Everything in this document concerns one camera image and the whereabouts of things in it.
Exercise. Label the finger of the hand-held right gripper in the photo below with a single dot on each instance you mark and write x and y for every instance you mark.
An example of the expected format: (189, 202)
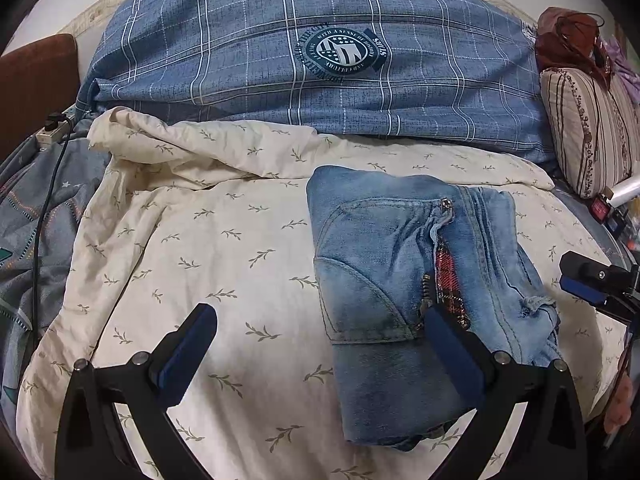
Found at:
(580, 289)
(582, 265)

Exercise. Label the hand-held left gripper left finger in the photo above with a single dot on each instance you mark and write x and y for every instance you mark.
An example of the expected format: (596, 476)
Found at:
(187, 355)

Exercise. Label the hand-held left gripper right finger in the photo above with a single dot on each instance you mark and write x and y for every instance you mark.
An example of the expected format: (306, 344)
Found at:
(452, 350)

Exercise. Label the blue denim pants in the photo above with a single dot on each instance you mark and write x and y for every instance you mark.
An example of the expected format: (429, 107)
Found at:
(380, 270)

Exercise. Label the small red box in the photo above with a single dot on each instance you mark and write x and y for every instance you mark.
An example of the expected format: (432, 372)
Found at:
(600, 207)

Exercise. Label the cream leaf-print quilt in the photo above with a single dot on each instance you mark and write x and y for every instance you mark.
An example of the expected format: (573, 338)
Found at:
(200, 240)

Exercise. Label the striped beige pillow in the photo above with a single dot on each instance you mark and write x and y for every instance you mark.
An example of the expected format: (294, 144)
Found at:
(595, 125)

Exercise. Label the purple cloth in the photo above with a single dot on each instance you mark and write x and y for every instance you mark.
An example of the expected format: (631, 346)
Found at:
(622, 62)

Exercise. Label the grey star-print bedsheet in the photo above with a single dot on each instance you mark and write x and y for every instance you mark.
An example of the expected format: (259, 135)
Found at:
(35, 195)

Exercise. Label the reddish brown cloth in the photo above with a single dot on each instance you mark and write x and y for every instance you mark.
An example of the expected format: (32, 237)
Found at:
(565, 40)

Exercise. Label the beige power strip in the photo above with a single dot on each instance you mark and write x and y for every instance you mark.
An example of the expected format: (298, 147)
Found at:
(52, 132)

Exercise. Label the blue plaid pillow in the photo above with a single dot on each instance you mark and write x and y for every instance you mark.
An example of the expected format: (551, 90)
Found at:
(250, 60)

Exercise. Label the brown headboard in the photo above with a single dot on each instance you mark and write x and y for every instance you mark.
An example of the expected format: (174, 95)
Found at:
(35, 80)

